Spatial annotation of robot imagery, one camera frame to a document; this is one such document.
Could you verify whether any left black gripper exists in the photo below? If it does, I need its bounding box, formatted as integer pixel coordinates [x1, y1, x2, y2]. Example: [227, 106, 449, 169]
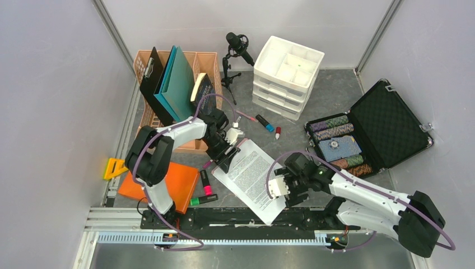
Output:
[202, 133, 239, 174]

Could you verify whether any printed white paper sheet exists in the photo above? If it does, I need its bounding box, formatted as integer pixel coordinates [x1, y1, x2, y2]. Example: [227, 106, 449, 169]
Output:
[212, 138, 285, 225]

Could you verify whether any dark blue hardcover book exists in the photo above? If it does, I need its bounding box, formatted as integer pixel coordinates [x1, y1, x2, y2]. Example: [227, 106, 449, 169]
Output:
[190, 73, 217, 115]

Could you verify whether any teal notebook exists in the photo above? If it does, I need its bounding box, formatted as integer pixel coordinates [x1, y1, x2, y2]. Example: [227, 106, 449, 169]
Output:
[154, 45, 179, 122]

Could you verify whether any black clipboard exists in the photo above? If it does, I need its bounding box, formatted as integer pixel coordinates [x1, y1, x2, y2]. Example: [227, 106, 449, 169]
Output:
[139, 47, 174, 126]

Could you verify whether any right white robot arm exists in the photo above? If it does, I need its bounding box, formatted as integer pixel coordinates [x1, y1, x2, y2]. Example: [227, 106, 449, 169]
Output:
[266, 151, 455, 258]

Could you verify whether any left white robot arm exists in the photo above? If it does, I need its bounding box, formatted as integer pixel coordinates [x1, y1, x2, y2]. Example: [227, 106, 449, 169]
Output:
[124, 108, 239, 229]

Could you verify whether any pink thin pen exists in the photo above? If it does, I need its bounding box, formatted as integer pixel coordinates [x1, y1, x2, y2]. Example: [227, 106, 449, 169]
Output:
[236, 110, 258, 122]

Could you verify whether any orange book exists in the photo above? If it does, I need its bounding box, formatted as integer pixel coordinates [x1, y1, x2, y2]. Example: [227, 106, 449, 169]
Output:
[118, 163, 199, 214]

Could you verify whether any blue highlighter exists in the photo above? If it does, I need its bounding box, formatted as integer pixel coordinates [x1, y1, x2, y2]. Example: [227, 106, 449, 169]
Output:
[255, 114, 274, 133]

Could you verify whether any green highlighter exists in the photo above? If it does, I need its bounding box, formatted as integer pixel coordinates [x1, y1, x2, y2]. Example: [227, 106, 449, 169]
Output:
[189, 194, 218, 206]

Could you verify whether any green file folder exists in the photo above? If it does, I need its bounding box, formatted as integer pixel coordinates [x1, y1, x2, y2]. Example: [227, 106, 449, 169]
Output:
[164, 47, 195, 122]

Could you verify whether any black open carrying case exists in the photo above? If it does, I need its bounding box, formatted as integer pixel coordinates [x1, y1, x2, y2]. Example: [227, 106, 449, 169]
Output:
[304, 79, 434, 178]

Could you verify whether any white plastic drawer unit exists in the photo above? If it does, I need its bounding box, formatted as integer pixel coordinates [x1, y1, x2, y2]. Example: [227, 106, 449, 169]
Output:
[252, 36, 325, 120]

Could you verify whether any yellow orange block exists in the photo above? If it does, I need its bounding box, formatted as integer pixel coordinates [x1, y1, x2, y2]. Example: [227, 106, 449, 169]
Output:
[103, 158, 128, 180]

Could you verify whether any black microphone on tripod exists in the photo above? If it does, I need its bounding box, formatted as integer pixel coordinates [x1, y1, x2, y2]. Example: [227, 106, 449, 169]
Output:
[218, 32, 255, 105]

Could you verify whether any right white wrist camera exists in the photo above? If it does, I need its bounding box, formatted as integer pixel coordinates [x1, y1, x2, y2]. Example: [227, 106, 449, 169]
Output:
[268, 176, 290, 199]

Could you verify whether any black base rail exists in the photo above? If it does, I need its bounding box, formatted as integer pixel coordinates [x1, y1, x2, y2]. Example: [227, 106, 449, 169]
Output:
[141, 207, 361, 240]

